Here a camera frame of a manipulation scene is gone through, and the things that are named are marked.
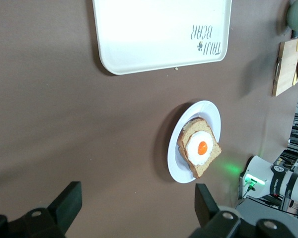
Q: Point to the yellow plastic knife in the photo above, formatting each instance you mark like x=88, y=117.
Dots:
x=294, y=79

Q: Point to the pale round plate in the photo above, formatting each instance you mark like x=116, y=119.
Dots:
x=206, y=111

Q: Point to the wooden cutting board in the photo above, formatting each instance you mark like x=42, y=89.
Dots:
x=286, y=67

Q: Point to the fried egg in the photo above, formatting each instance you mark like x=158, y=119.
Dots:
x=201, y=148

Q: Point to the cream bear print tray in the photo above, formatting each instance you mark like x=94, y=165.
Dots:
x=151, y=32

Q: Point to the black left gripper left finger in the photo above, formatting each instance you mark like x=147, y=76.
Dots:
x=52, y=215

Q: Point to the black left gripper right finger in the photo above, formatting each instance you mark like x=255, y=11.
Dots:
x=213, y=215

